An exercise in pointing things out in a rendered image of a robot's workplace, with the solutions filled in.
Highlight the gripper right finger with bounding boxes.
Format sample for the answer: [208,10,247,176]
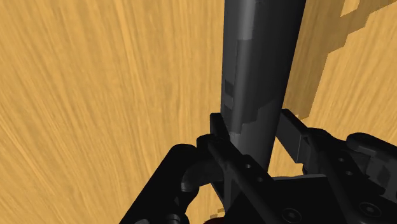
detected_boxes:
[275,108,397,224]

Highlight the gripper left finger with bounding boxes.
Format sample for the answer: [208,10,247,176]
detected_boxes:
[118,112,281,224]

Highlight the dark grey cylinder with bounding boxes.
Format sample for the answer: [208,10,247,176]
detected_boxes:
[220,0,307,212]

